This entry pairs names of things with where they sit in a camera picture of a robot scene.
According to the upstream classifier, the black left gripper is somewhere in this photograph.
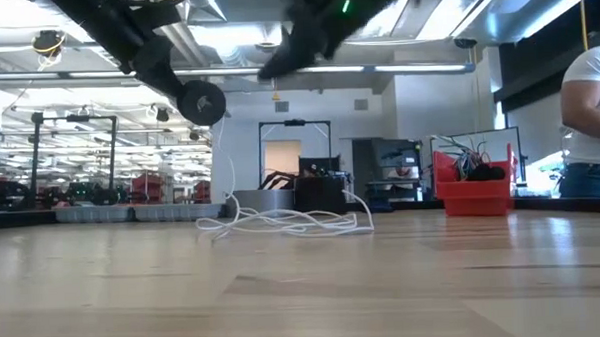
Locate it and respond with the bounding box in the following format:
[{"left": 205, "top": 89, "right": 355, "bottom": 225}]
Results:
[{"left": 128, "top": 33, "right": 200, "bottom": 114}]

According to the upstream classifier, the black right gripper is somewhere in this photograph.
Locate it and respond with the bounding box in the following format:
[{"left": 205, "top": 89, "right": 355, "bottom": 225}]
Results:
[{"left": 253, "top": 0, "right": 339, "bottom": 82}]

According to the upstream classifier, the black plastic spool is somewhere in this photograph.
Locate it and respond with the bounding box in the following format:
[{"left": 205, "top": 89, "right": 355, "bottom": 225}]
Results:
[{"left": 175, "top": 79, "right": 228, "bottom": 129}]

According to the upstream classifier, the white cord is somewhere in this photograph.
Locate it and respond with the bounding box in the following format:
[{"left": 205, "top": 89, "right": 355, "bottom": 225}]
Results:
[{"left": 191, "top": 110, "right": 376, "bottom": 243}]

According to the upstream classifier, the red shelving unit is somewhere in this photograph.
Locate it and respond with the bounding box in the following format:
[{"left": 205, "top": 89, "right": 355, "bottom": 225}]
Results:
[
  {"left": 192, "top": 180, "right": 212, "bottom": 203},
  {"left": 129, "top": 172, "right": 167, "bottom": 205}
]

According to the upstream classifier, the long ceiling light bar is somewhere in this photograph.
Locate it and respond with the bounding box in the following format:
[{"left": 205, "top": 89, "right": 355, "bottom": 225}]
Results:
[{"left": 0, "top": 55, "right": 477, "bottom": 91}]

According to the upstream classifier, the grey plastic tray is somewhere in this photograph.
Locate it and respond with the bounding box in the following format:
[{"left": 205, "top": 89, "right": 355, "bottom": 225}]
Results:
[
  {"left": 132, "top": 201, "right": 226, "bottom": 223},
  {"left": 54, "top": 203, "right": 135, "bottom": 225}
]

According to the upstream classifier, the black equipment cart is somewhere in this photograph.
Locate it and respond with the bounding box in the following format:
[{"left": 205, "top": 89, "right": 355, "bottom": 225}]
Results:
[{"left": 351, "top": 136, "right": 425, "bottom": 204}]

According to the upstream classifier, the small blue black spool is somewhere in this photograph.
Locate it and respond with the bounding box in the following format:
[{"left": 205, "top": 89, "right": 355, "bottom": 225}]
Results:
[{"left": 363, "top": 194, "right": 396, "bottom": 214}]

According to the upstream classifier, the red plastic bin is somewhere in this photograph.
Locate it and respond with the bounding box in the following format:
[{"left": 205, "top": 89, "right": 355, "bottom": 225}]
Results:
[{"left": 432, "top": 143, "right": 519, "bottom": 219}]

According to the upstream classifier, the person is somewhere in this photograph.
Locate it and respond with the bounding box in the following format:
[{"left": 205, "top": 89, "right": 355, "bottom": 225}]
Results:
[{"left": 554, "top": 43, "right": 600, "bottom": 201}]

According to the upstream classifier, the black gantry frame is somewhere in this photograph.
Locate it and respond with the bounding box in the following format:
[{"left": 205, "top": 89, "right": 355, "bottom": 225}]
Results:
[
  {"left": 256, "top": 117, "right": 335, "bottom": 191},
  {"left": 27, "top": 109, "right": 121, "bottom": 209}
]

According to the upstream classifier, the grey duct tape roll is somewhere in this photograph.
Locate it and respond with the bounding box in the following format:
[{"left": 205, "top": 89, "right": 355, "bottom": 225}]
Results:
[{"left": 225, "top": 188, "right": 296, "bottom": 220}]

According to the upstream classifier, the ceiling cable reel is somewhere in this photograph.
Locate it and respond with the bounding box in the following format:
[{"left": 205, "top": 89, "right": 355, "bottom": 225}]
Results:
[{"left": 31, "top": 29, "right": 66, "bottom": 69}]

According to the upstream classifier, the bundle of coloured wires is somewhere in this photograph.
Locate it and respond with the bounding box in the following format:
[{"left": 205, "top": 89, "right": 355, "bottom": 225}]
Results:
[{"left": 427, "top": 131, "right": 492, "bottom": 181}]

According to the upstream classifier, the black cable bundle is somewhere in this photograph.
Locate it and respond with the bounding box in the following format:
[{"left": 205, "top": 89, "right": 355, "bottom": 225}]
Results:
[{"left": 466, "top": 161, "right": 509, "bottom": 183}]

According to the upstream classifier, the thick yellow hanging cord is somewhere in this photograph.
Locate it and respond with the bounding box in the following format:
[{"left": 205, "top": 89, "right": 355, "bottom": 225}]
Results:
[{"left": 578, "top": 0, "right": 591, "bottom": 53}]

